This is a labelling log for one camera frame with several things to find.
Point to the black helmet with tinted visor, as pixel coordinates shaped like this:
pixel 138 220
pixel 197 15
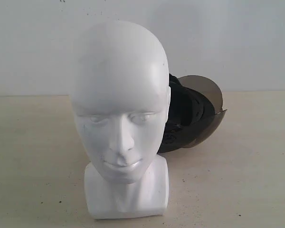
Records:
pixel 195 112

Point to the white mannequin head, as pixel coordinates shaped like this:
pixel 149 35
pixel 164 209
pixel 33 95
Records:
pixel 120 98

